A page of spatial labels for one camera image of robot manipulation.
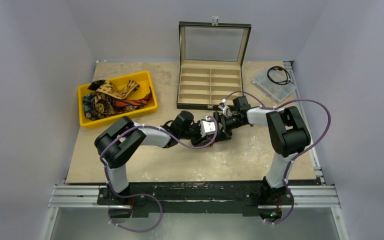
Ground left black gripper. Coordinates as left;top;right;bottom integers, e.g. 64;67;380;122
179;120;209;146

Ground colourful patterned tie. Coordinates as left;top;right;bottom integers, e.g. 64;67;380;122
191;135;215;148

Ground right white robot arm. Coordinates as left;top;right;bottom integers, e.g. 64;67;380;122
212;96;311;204

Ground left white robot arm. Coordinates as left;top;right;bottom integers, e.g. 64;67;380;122
94;110;219;205

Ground clear plastic box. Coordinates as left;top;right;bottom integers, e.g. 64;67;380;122
252;65;297;103

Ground black compartment display case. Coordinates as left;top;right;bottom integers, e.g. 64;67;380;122
176;16;252;111

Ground orange black striped tie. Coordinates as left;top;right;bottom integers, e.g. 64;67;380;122
112;88;153;113

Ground tan patterned tie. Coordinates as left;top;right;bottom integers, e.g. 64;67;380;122
90;79;140;100

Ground dark blue patterned tie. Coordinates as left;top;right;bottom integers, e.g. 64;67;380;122
82;92;116;121

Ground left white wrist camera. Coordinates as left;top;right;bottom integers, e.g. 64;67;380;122
199;116;218;137

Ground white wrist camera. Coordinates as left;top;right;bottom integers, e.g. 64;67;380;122
199;116;218;137
218;98;233;117

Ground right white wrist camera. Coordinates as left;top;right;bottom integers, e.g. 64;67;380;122
218;98;233;117

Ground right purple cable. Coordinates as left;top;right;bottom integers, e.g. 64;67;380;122
223;91;332;227

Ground purple cable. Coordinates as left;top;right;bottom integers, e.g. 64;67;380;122
223;91;332;227
99;115;219;234

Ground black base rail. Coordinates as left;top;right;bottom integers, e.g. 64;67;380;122
97;180;295;220

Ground black coiled cable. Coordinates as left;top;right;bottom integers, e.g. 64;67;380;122
266;65;292;86

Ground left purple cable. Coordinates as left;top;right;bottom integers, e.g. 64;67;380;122
99;115;219;234

